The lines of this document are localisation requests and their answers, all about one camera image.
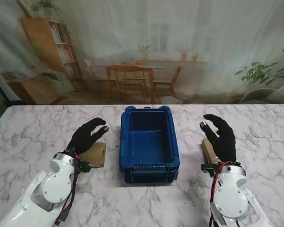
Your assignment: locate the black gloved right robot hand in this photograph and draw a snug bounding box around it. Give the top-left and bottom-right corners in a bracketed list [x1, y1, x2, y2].
[199, 114, 237, 164]

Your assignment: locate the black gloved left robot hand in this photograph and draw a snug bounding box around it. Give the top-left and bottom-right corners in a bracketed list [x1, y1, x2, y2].
[66, 117, 109, 156]

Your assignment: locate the cardboard package with white label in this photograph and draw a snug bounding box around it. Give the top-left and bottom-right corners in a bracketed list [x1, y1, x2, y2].
[79, 142, 107, 168]

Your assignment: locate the plain brown cardboard package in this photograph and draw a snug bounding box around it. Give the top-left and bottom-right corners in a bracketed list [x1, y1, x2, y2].
[201, 138, 224, 166]

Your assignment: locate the blue plastic turnover box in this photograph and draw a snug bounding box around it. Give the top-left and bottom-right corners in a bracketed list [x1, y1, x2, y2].
[119, 105, 179, 184]

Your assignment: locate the printed room scene backdrop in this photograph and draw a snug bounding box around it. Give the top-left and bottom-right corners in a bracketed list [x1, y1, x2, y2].
[0, 0, 284, 106]

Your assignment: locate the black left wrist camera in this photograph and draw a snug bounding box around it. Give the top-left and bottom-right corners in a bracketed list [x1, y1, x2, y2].
[77, 159, 92, 173]

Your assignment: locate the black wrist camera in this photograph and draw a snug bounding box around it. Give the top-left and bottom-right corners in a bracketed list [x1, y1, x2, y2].
[200, 163, 220, 177]
[77, 159, 92, 173]

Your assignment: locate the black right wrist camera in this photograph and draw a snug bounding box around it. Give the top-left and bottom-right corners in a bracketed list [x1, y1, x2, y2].
[200, 163, 220, 177]

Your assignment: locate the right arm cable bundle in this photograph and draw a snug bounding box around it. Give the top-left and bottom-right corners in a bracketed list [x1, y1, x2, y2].
[208, 163, 228, 227]

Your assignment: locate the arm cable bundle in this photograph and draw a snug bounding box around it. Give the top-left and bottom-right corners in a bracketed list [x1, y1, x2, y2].
[208, 163, 228, 227]
[54, 152, 80, 225]

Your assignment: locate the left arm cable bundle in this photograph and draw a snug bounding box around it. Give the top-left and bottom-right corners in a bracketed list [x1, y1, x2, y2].
[54, 152, 80, 225]

